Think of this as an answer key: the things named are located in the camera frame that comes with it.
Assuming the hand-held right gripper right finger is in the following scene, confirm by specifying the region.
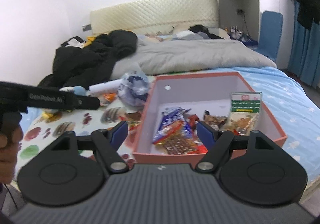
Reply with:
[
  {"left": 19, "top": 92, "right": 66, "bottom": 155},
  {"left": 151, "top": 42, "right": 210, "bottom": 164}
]
[{"left": 195, "top": 121, "right": 275, "bottom": 172}]

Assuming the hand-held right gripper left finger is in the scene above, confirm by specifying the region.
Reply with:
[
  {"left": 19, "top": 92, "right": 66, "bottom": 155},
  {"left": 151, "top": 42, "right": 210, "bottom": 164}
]
[{"left": 51, "top": 121, "right": 129, "bottom": 173}]

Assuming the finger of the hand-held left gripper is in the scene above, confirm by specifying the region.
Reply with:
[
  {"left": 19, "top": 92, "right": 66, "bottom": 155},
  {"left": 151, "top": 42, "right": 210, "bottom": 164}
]
[{"left": 71, "top": 95, "right": 100, "bottom": 111}]

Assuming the brown snack packet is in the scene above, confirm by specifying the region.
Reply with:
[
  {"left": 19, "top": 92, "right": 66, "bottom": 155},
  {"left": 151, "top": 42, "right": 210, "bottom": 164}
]
[{"left": 203, "top": 110, "right": 227, "bottom": 131}]

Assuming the red foil snack packet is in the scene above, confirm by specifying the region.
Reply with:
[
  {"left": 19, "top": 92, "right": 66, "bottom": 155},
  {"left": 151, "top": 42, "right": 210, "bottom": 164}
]
[{"left": 186, "top": 114, "right": 201, "bottom": 128}]

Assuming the clear orange snack packet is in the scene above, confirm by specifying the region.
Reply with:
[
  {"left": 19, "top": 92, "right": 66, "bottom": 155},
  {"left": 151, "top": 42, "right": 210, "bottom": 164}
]
[{"left": 160, "top": 134, "right": 203, "bottom": 156}]

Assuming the blue snack packet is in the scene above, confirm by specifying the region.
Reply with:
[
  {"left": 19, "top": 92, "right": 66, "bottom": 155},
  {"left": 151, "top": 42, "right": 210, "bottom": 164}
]
[{"left": 152, "top": 106, "right": 194, "bottom": 145}]

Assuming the orange cardboard box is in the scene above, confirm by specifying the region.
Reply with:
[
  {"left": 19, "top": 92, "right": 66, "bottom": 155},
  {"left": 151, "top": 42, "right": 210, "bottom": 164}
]
[{"left": 132, "top": 72, "right": 287, "bottom": 165}]

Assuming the clear green-label snack packet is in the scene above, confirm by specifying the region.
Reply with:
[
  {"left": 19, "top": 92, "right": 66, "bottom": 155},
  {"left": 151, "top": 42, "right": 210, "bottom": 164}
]
[{"left": 224, "top": 92, "right": 262, "bottom": 136}]

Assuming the person's left hand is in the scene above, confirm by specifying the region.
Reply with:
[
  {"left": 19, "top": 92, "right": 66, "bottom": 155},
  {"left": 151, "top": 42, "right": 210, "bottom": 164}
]
[{"left": 0, "top": 123, "right": 25, "bottom": 184}]

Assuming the white duck plush toy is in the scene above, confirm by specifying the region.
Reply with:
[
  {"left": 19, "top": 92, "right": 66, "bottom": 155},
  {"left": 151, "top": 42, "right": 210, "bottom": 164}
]
[{"left": 41, "top": 85, "right": 88, "bottom": 122}]

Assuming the fruit print mat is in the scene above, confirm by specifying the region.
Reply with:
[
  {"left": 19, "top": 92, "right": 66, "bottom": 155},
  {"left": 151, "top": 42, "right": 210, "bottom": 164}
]
[{"left": 19, "top": 74, "right": 155, "bottom": 165}]

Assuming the clear red snack packet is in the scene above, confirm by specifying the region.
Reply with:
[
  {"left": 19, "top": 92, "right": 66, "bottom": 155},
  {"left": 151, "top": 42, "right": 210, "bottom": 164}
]
[{"left": 125, "top": 111, "right": 143, "bottom": 133}]

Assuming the orange-red snack packet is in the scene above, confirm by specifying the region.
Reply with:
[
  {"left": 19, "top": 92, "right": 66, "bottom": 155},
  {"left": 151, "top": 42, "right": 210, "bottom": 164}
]
[{"left": 100, "top": 92, "right": 118, "bottom": 107}]

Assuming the white paper roll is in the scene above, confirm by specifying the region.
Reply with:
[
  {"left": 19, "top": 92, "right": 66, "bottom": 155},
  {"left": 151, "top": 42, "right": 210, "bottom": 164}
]
[{"left": 89, "top": 80, "right": 123, "bottom": 96}]

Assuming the black jacket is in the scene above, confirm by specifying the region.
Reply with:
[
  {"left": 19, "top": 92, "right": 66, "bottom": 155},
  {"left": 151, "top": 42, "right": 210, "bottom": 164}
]
[{"left": 37, "top": 30, "right": 138, "bottom": 88}]

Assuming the clear plastic bag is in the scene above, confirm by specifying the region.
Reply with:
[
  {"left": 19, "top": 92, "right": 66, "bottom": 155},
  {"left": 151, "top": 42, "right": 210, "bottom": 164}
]
[{"left": 117, "top": 62, "right": 150, "bottom": 108}]

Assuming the grey duvet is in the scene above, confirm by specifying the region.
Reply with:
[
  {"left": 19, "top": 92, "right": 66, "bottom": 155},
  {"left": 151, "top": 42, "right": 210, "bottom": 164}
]
[{"left": 111, "top": 38, "right": 277, "bottom": 80}]

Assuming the light blue bed sheet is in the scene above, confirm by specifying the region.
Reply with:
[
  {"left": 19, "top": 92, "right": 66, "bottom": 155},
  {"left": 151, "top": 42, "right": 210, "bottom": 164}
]
[{"left": 207, "top": 65, "right": 320, "bottom": 184}]

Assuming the blue bedside clutter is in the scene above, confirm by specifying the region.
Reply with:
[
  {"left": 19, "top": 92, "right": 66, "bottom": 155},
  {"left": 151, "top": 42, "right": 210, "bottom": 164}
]
[{"left": 230, "top": 26, "right": 258, "bottom": 46}]

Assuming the black garment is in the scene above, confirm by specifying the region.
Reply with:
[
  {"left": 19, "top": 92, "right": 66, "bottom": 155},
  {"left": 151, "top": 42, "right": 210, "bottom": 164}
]
[{"left": 189, "top": 24, "right": 209, "bottom": 33}]

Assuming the cream quilted headboard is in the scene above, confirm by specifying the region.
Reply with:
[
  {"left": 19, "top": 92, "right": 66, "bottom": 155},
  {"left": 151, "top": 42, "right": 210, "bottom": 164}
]
[{"left": 90, "top": 0, "right": 218, "bottom": 37}]

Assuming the blue chair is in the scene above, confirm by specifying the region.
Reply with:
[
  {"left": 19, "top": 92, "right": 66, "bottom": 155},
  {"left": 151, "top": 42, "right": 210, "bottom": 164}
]
[{"left": 256, "top": 11, "right": 284, "bottom": 62}]

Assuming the blue curtain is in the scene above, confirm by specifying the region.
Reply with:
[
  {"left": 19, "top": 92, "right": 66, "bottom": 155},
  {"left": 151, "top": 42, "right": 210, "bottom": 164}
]
[{"left": 287, "top": 0, "right": 320, "bottom": 90}]

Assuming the thin black cable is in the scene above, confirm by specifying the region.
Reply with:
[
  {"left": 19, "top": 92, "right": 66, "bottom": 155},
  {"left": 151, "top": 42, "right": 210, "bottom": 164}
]
[{"left": 2, "top": 183, "right": 19, "bottom": 211}]

